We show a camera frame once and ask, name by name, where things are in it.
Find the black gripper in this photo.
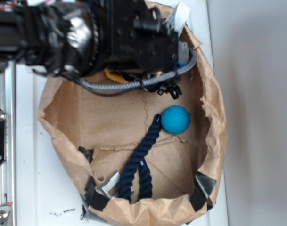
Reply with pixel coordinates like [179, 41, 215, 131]
[103, 0, 190, 76]

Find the yellow cloth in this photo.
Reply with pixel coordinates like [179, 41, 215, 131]
[104, 68, 129, 84]

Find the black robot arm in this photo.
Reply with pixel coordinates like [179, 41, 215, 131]
[0, 0, 189, 80]

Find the blue dimpled ball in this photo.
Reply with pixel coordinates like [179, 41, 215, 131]
[161, 105, 190, 135]

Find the brown paper bag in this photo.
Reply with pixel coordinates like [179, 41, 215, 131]
[38, 28, 227, 226]

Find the white ribbon cable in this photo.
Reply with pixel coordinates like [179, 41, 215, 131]
[164, 0, 191, 33]

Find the grey braided cable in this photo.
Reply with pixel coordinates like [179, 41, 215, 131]
[74, 48, 197, 97]

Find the dark blue rope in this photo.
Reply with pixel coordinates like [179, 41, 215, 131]
[117, 114, 162, 202]

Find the aluminium frame rail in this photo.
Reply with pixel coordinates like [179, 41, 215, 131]
[0, 62, 16, 226]

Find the silver metal bracket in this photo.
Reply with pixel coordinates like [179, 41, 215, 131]
[97, 170, 121, 198]

